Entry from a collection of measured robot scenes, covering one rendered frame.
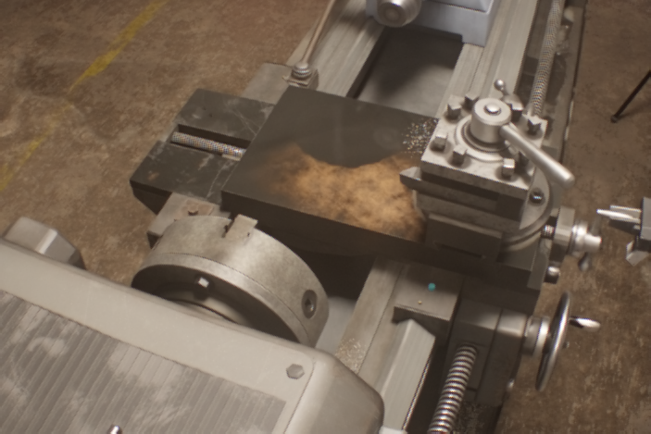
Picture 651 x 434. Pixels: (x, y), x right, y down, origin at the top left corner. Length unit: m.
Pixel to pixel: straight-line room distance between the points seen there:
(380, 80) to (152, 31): 1.77
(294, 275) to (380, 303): 0.42
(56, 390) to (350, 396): 0.27
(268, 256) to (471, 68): 1.02
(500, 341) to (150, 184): 0.72
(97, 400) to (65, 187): 2.22
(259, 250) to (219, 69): 2.34
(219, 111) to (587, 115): 1.84
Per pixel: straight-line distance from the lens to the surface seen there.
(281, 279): 0.96
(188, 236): 0.98
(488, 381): 1.54
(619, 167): 2.99
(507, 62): 1.89
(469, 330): 1.42
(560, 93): 2.58
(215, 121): 1.65
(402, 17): 1.56
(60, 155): 3.04
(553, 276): 1.66
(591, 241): 1.46
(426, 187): 1.21
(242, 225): 0.99
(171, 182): 1.53
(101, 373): 0.72
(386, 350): 1.32
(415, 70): 2.03
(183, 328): 0.74
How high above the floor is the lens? 1.93
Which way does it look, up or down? 45 degrees down
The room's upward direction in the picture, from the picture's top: 1 degrees counter-clockwise
